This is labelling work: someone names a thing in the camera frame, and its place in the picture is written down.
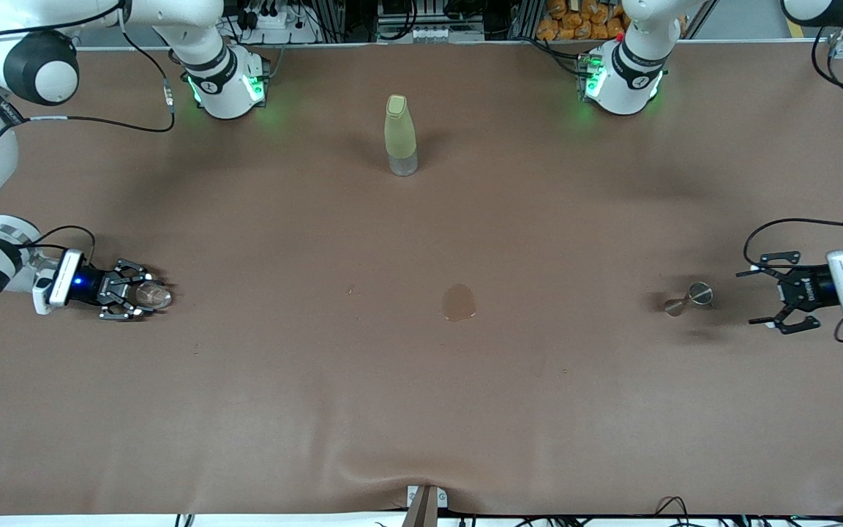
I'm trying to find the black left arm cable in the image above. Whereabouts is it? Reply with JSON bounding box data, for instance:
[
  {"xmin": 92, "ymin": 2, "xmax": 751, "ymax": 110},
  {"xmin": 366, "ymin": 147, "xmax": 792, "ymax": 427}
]
[{"xmin": 742, "ymin": 26, "xmax": 843, "ymax": 343}]

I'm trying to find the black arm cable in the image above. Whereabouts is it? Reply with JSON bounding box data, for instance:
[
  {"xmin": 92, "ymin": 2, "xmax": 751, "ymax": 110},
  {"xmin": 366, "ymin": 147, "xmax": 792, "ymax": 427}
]
[
  {"xmin": 742, "ymin": 26, "xmax": 843, "ymax": 343},
  {"xmin": 0, "ymin": 0, "xmax": 177, "ymax": 266}
]

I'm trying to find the green bottle with clear base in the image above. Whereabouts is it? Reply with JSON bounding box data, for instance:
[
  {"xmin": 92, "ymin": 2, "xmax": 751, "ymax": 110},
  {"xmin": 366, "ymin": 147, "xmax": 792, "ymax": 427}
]
[{"xmin": 383, "ymin": 94, "xmax": 420, "ymax": 178}]

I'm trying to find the brown liquid puddle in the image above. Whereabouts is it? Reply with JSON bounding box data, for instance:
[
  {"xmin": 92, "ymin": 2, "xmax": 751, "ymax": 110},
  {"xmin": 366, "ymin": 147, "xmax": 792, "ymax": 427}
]
[{"xmin": 441, "ymin": 283, "xmax": 478, "ymax": 323}]

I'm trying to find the metal table edge bracket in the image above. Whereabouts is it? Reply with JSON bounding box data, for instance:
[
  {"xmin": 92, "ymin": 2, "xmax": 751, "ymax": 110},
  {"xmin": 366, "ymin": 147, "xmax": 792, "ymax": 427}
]
[{"xmin": 402, "ymin": 485, "xmax": 449, "ymax": 527}]

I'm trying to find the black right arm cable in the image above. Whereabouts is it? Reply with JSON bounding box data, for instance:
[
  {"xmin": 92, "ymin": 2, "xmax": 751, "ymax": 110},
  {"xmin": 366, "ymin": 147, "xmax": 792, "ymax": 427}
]
[{"xmin": 0, "ymin": 0, "xmax": 177, "ymax": 266}]

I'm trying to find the brown table mat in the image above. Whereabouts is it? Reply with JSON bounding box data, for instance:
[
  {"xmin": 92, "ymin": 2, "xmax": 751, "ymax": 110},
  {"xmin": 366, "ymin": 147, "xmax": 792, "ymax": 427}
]
[{"xmin": 0, "ymin": 40, "xmax": 843, "ymax": 517}]

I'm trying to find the black white electronics unit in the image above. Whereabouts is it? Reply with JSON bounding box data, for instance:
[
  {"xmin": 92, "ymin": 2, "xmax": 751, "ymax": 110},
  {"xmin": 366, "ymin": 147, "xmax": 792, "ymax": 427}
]
[{"xmin": 376, "ymin": 0, "xmax": 486, "ymax": 43}]

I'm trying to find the orange bread pile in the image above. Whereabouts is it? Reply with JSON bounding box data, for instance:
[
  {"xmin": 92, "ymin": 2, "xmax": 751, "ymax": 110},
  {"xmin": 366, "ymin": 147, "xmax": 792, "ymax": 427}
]
[{"xmin": 536, "ymin": 0, "xmax": 631, "ymax": 42}]

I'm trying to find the white power strip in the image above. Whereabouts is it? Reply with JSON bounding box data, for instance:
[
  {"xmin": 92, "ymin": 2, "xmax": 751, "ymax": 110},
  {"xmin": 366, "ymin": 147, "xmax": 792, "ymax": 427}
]
[{"xmin": 235, "ymin": 0, "xmax": 320, "ymax": 45}]

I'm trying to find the steel cone jigger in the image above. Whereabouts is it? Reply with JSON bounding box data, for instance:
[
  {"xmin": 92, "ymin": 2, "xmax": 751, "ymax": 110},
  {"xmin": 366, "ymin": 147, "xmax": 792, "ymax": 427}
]
[{"xmin": 663, "ymin": 281, "xmax": 715, "ymax": 318}]

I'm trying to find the clear glass cup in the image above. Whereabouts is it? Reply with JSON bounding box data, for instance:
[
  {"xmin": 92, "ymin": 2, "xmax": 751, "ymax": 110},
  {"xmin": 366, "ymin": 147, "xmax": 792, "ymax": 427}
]
[{"xmin": 135, "ymin": 283, "xmax": 173, "ymax": 310}]

